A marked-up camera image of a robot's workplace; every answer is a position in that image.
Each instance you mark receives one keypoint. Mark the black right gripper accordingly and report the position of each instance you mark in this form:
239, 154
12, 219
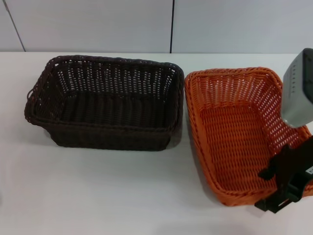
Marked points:
303, 159

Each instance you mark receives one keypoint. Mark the orange woven basket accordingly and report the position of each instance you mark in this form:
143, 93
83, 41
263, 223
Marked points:
232, 137

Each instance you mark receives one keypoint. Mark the dark brown woven basket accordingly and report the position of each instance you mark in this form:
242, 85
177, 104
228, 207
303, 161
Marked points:
110, 137

